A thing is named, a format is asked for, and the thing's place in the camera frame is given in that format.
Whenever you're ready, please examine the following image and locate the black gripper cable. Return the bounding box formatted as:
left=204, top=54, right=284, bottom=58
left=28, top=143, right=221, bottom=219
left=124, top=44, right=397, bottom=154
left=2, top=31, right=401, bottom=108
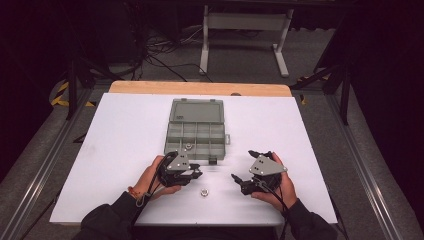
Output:
left=131, top=151, right=180, bottom=231
left=253, top=178, right=290, bottom=240

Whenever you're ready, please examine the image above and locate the yellow black floor tape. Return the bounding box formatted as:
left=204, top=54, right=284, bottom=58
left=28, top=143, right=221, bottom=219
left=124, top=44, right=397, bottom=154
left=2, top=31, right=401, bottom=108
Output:
left=297, top=75, right=332, bottom=106
left=49, top=81, right=97, bottom=108

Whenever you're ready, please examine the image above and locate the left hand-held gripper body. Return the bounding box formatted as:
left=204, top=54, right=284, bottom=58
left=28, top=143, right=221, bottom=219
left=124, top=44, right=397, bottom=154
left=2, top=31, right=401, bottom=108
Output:
left=156, top=149, right=195, bottom=188

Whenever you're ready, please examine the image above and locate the white metal stand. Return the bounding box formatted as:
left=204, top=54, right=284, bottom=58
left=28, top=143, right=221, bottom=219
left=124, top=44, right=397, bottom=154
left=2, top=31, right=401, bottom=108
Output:
left=198, top=4, right=295, bottom=79

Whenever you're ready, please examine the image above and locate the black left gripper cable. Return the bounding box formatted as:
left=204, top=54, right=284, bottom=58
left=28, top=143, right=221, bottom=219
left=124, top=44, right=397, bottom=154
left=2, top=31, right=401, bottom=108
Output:
left=131, top=151, right=180, bottom=231

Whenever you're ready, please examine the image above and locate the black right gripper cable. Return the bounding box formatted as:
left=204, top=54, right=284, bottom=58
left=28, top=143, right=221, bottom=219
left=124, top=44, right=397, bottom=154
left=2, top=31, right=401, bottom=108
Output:
left=253, top=178, right=290, bottom=240

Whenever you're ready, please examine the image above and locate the grey transparent plastic compartment box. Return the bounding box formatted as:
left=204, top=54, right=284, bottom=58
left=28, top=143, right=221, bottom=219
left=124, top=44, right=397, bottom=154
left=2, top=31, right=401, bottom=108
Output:
left=163, top=97, right=232, bottom=166

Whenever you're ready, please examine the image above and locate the person's left hand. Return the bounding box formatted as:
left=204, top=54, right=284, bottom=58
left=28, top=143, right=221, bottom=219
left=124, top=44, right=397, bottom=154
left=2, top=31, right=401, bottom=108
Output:
left=132, top=154, right=183, bottom=201

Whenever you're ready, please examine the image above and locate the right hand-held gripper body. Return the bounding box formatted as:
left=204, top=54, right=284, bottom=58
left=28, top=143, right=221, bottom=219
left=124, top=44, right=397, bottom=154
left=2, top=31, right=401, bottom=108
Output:
left=242, top=154, right=289, bottom=196

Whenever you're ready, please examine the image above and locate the aluminium floor rail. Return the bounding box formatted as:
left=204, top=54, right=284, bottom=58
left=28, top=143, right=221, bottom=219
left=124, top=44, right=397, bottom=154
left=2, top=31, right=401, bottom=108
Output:
left=0, top=84, right=101, bottom=240
left=324, top=93, right=415, bottom=240

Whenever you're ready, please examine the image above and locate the black tripod stand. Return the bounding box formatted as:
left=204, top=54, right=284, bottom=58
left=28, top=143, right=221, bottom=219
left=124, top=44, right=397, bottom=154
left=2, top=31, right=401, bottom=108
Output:
left=65, top=55, right=116, bottom=122
left=289, top=62, right=352, bottom=127

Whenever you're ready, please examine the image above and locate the bundle of black floor cables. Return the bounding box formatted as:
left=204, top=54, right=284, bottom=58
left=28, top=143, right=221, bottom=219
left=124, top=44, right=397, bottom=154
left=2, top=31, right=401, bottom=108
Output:
left=126, top=23, right=214, bottom=83

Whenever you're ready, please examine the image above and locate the person's right hand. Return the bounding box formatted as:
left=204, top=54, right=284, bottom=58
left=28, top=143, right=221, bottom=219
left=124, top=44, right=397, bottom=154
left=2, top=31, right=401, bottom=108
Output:
left=251, top=152, right=298, bottom=211

